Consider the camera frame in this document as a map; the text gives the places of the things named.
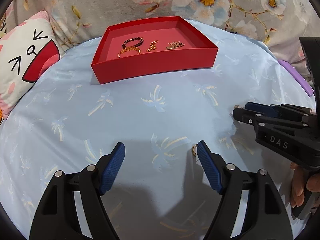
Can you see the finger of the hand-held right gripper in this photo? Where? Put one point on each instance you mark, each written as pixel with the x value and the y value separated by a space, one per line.
pixel 258 108
pixel 246 118

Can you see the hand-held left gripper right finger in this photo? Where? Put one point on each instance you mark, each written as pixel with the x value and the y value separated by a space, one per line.
pixel 210 170

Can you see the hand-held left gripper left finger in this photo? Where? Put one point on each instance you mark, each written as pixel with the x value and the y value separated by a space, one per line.
pixel 112 170

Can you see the gold hoop earring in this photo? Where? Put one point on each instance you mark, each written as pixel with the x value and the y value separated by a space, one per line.
pixel 193 150

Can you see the red cardboard box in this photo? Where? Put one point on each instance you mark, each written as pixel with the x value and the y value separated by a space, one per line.
pixel 150 67

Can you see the gold woven bangle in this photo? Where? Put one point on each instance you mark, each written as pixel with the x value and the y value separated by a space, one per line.
pixel 125 50

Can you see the person's right hand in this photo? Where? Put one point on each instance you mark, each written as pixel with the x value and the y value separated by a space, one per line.
pixel 297 185

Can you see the purple flat board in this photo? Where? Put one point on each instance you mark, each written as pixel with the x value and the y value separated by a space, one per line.
pixel 295 76

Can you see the blue palm print sheet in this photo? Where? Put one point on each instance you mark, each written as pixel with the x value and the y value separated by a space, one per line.
pixel 150 117

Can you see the cat face pillow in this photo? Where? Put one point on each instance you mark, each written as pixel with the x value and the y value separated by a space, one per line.
pixel 25 42

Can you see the grey floral blanket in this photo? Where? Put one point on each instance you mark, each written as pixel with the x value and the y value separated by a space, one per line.
pixel 125 0

